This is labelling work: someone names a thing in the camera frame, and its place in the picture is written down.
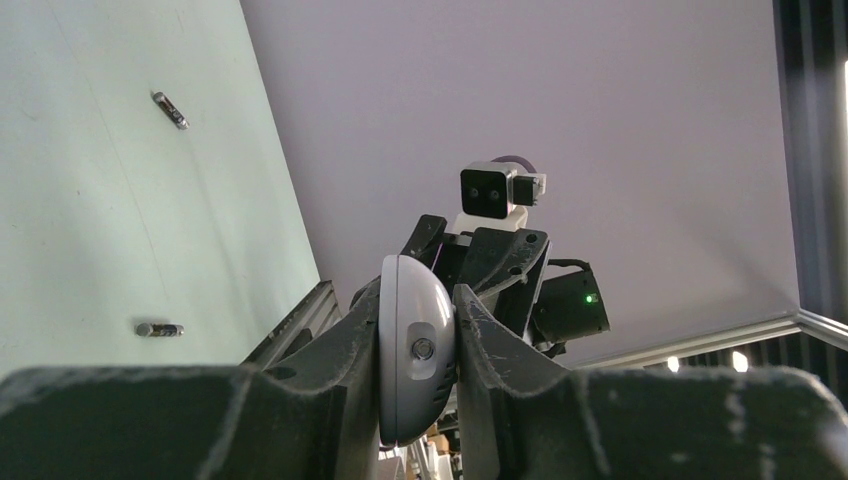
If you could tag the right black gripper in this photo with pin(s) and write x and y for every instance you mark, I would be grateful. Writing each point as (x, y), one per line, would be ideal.
(545, 301)

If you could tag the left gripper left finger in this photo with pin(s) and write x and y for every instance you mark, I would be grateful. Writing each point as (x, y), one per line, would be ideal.
(312, 415)

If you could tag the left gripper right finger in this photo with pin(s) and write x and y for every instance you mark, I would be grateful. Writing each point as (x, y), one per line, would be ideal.
(523, 416)

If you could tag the white remote control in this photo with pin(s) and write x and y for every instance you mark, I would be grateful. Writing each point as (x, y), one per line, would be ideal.
(417, 349)

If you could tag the aaa battery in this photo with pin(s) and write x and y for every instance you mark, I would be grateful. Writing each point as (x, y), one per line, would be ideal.
(170, 110)
(158, 330)

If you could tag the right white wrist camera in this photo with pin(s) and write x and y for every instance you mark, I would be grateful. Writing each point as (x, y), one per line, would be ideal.
(496, 194)

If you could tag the right aluminium frame rail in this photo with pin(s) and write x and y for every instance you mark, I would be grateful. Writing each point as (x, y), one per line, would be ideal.
(316, 313)

